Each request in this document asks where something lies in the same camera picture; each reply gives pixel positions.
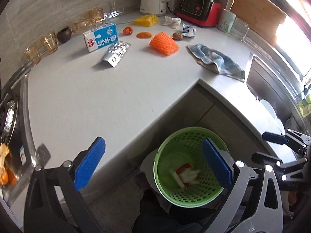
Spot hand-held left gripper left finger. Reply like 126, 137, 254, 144
23, 136, 107, 233

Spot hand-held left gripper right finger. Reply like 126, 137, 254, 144
202, 138, 284, 233

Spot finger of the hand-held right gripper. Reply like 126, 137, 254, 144
251, 152, 308, 181
262, 129, 311, 152

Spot green perforated plastic basket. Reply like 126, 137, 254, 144
154, 127, 232, 205

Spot white paper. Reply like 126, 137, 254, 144
162, 16, 182, 30

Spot yellow foam fruit net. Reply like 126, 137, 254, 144
133, 15, 159, 27

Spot white plates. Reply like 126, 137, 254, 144
259, 99, 285, 136

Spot red white wrapper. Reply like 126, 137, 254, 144
170, 161, 201, 189

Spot steel sink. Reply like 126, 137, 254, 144
246, 53, 293, 127

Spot person's dark trousers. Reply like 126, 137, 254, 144
132, 189, 204, 233

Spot orange fruit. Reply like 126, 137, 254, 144
0, 143, 19, 187

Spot blue dish towel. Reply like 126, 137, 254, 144
187, 43, 246, 82

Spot silver foil packet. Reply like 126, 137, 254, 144
101, 41, 131, 68

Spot amber glass cup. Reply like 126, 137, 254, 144
40, 31, 59, 53
72, 19, 89, 33
24, 41, 45, 66
87, 8, 105, 25

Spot wooden cutting board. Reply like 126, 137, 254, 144
230, 0, 287, 46

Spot blue white milk carton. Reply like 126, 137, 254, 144
83, 23, 119, 53

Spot pale green mug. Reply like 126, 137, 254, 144
217, 8, 237, 33

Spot orange foam fruit net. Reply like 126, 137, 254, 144
149, 32, 180, 57

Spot small white blue packet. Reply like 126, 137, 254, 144
181, 22, 197, 38

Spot red black blender base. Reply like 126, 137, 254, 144
174, 0, 223, 28

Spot clear glass jar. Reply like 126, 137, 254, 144
104, 0, 125, 17

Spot white cable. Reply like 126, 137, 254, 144
89, 0, 116, 17

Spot black cable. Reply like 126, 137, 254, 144
166, 0, 181, 14

